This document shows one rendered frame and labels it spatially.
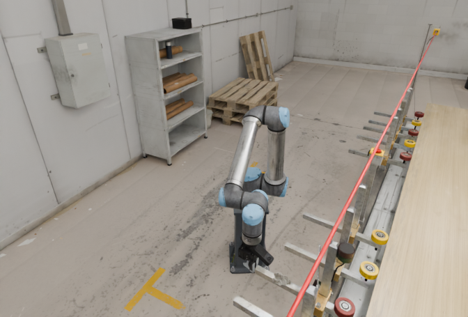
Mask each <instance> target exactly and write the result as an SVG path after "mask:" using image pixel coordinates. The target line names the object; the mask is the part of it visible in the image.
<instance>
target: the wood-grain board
mask: <svg viewBox="0 0 468 317"><path fill-rule="evenodd" d="M366 317H468V109H461V108H457V107H449V106H444V105H436V104H432V103H427V105H426V110H425V113H424V116H423V120H422V123H421V127H420V130H419V134H418V137H417V140H416V144H415V147H414V151H413V154H412V158H411V161H410V164H409V169H408V171H407V175H406V179H405V183H404V185H403V190H402V193H401V195H400V200H399V202H398V207H397V210H396V214H395V217H394V220H393V224H392V227H391V231H390V234H389V239H388V241H387V245H386V248H385V251H384V256H383V258H382V262H381V266H380V270H379V273H378V276H377V280H376V282H375V287H374V290H373V294H372V297H371V299H370V304H369V307H368V311H367V314H366Z"/></svg>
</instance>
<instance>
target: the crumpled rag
mask: <svg viewBox="0 0 468 317"><path fill-rule="evenodd" d="M274 276H275V278H273V279H272V281H274V283H275V284H278V285H282V284H283V285H285V286H286V285H290V283H291V280H290V279H289V278H288V276H283V275H282V274H281V273H280V272H276V273H274Z"/></svg>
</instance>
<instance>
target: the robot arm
mask: <svg viewBox="0 0 468 317"><path fill-rule="evenodd" d="M289 122H290V114H289V110H288V108H286V107H275V106H267V105H260V106H257V107H254V108H252V109H250V110H249V111H248V112H247V113H246V114H245V115H244V117H243V119H242V124H243V128H242V132H241V135H240V139H239V141H238V145H237V148H236V152H235V155H234V158H233V162H232V165H231V169H230V172H229V175H228V179H227V181H226V184H225V186H224V188H223V187H222V188H221V189H220V190H219V205H220V206H223V207H226V208H234V209H238V210H243V211H242V236H241V237H240V239H241V240H242V244H241V246H240V247H241V248H239V249H238V257H240V258H241V259H243V260H247V262H246V263H243V265H244V266H245V267H246V268H248V269H249V270H250V271H251V272H252V273H254V272H255V269H256V267H257V265H258V262H259V259H260V260H261V261H262V262H263V263H264V264H265V265H266V266H269V265H270V264H271V263H272V261H273V260H274V257H273V256H272V255H271V254H270V253H269V252H268V251H267V250H265V249H264V248H263V247H262V246H261V245H260V244H259V243H260V242H261V240H262V227H263V218H264V216H265V211H266V208H267V205H268V196H267V195H270V196H277V197H284V196H285V195H286V190H287V186H288V177H287V176H286V175H285V173H284V172H283V164H284V153H285V141H286V128H287V127H288V126H289ZM261 125H267V171H266V172H265V173H262V172H261V170H260V169H259V168H257V167H248V165H249V160H250V157H251V152H252V149H253V147H254V141H255V138H256V133H257V131H258V129H260V127H261Z"/></svg>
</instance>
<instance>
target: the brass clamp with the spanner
mask: <svg viewBox="0 0 468 317"><path fill-rule="evenodd" d="M319 292H320V288H319V290H318V294H317V298H316V302H315V304H317V302H319V303H320V305H321V307H320V308H317V307H316V306H315V309H314V312H313V315H315V316H317V317H322V316H323V314H324V312H325V307H326V304H327V302H328V301H329V299H330V296H332V295H333V293H332V289H331V287H330V290H329V294H328V296H327V297H325V296H324V295H321V294H319Z"/></svg>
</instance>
